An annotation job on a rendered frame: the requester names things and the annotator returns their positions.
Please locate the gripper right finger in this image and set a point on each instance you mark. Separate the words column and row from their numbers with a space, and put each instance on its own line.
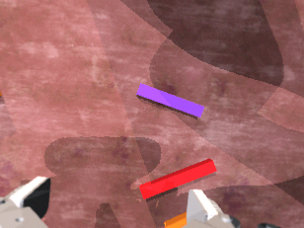
column 202, row 212

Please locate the purple rod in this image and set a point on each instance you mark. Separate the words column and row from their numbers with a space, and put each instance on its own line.
column 170, row 100

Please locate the red rod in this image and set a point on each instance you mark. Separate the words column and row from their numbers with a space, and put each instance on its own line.
column 178, row 178

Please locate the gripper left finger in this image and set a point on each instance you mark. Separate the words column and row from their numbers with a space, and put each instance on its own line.
column 27, row 205

